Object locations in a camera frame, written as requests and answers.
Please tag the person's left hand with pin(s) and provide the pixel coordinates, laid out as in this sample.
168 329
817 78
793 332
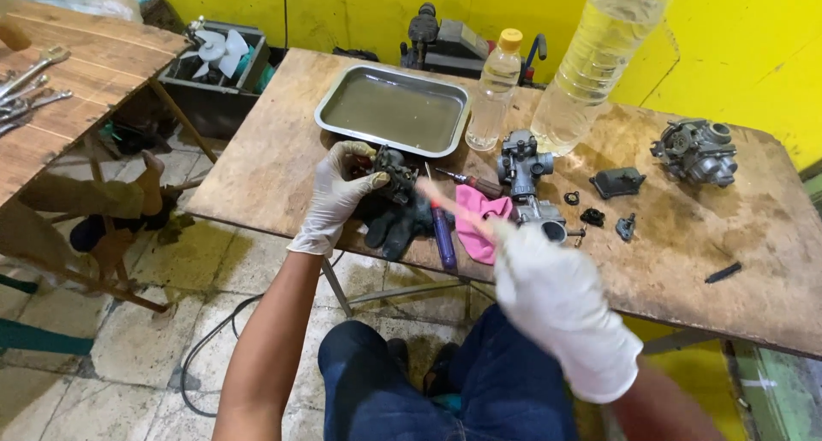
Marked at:
331 200

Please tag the person's blue jeans legs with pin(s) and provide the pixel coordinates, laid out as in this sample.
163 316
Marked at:
449 389

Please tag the small bottle with yellow cap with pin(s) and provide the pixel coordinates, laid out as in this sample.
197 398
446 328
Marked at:
493 94

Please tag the black carburetor cover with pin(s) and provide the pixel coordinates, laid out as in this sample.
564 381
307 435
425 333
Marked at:
616 183

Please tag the green bench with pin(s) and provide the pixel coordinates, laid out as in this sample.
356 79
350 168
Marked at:
38 335

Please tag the small black rubber part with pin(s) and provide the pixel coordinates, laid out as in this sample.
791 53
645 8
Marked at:
592 217

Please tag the silver carburetor with round bore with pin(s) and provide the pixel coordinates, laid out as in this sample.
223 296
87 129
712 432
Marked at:
542 217

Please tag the wooden table with wrenches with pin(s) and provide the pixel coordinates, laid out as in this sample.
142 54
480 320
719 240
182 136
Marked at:
70 88

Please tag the large grey carburetor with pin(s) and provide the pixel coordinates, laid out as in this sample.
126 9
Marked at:
697 152

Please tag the small grey metal bracket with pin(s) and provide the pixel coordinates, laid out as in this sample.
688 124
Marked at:
625 228

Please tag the dark crate with white fan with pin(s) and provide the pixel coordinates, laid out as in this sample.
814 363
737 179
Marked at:
215 81

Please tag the person's right hand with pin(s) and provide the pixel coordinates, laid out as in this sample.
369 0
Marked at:
565 312

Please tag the small dark carburetor body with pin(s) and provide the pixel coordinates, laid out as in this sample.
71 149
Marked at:
397 171

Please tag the rectangular metal tray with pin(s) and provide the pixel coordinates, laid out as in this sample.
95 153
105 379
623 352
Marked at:
392 110

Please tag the pink cloth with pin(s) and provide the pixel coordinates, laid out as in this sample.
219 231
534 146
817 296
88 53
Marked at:
475 235

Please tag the small brass jet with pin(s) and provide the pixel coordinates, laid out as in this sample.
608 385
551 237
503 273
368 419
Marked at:
579 239

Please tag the upright grey carburetor body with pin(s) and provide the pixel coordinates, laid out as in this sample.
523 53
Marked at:
521 165

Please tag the person's right fingers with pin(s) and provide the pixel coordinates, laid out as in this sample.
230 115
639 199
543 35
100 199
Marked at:
510 245

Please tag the large clear plastic bottle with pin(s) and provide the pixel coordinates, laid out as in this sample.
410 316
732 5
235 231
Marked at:
591 62

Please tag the person's black shoes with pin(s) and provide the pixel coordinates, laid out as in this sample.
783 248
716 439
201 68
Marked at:
420 367

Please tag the black work glove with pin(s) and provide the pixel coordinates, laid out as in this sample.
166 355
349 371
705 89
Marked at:
395 226

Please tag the black plastic stick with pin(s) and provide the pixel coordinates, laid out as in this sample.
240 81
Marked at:
722 273

